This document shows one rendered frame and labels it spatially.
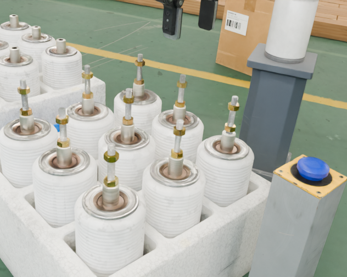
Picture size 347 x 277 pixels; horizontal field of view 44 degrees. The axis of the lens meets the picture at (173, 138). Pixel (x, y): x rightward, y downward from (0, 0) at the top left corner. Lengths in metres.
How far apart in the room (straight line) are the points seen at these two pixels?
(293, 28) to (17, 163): 0.62
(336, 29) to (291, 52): 1.45
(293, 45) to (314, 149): 0.41
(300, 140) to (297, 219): 0.77
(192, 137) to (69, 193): 0.25
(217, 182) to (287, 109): 0.38
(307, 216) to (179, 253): 0.18
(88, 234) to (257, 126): 0.60
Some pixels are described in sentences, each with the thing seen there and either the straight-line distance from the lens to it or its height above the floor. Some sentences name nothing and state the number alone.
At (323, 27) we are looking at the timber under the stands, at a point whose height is 0.05.
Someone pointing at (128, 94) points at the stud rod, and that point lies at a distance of 0.68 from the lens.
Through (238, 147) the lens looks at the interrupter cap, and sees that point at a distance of 0.73.
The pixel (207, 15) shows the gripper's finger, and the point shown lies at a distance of 0.58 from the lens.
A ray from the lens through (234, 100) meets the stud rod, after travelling 0.68.
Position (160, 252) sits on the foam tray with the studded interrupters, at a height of 0.18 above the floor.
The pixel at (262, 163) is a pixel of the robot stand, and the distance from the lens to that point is 1.11.
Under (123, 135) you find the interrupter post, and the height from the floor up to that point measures 0.26.
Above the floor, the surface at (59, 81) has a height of 0.19.
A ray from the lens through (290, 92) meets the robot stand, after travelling 1.02.
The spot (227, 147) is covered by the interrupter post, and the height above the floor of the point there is 0.26.
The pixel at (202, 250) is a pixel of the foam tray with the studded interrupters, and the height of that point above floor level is 0.15.
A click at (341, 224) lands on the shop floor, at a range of 1.06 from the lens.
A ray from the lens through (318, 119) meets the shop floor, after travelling 1.50.
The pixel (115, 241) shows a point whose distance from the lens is 0.57.
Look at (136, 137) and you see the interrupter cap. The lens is 0.73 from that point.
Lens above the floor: 0.62
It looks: 30 degrees down
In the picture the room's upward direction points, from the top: 6 degrees clockwise
